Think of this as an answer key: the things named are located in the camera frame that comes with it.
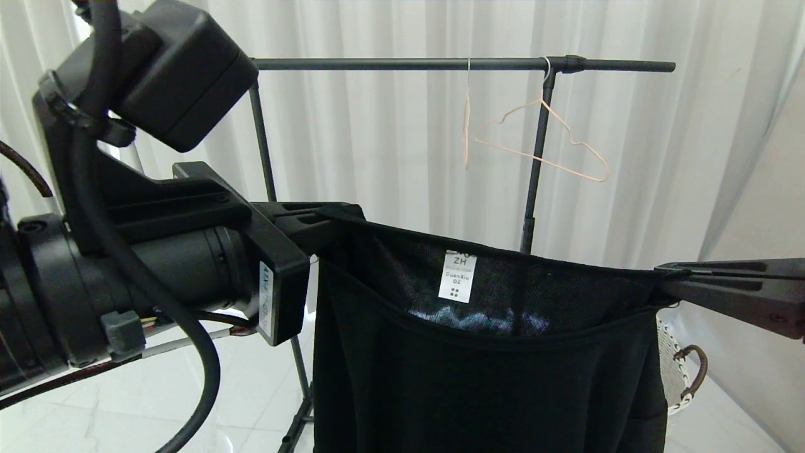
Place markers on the white curtain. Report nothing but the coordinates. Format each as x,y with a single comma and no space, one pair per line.
390,138

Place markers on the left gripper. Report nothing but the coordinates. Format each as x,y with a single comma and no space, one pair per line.
188,270

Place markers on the pink clothes hanger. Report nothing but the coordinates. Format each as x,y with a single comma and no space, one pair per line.
503,150
466,126

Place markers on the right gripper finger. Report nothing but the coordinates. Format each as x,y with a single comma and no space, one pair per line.
755,302
755,268

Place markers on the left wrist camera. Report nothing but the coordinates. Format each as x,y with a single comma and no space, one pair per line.
182,69

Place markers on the black T-shirt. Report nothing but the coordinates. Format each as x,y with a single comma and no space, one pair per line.
478,390

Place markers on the black clothes rack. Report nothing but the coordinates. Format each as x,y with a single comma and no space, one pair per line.
377,63

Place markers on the white laundry basket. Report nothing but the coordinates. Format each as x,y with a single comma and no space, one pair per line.
668,371

